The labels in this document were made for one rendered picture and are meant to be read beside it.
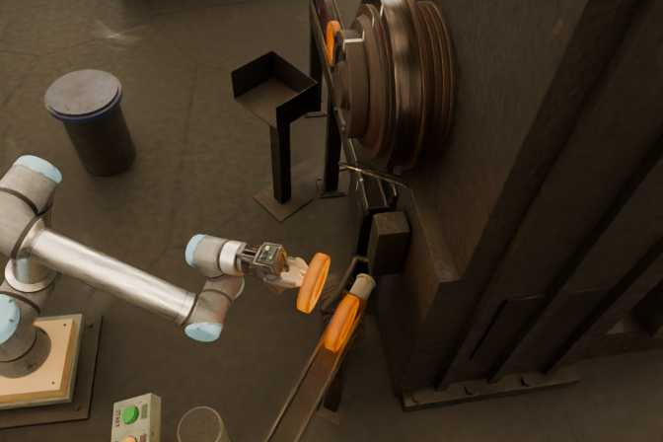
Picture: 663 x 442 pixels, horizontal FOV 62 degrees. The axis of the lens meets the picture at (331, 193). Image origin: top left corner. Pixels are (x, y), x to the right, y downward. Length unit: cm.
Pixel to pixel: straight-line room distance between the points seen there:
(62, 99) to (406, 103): 172
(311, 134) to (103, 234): 112
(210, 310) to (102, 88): 139
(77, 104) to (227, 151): 73
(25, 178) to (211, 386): 106
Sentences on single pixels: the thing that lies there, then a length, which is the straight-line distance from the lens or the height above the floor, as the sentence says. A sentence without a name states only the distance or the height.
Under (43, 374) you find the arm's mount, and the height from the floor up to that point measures 18.
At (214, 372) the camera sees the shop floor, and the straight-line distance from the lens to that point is 224.
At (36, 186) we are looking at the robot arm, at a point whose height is 96.
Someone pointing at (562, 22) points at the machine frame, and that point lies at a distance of 94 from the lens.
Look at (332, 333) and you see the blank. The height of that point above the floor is 75.
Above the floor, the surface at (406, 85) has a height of 126.
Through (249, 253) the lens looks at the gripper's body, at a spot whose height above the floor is 86.
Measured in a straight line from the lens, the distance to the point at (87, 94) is 264.
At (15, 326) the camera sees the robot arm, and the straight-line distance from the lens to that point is 204.
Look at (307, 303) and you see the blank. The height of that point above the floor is 85.
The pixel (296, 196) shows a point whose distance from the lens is 262.
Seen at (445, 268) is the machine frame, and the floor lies 87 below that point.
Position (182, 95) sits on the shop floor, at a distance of 319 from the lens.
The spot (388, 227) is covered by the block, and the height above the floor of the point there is 80.
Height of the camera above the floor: 208
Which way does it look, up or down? 52 degrees down
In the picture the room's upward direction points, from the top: 4 degrees clockwise
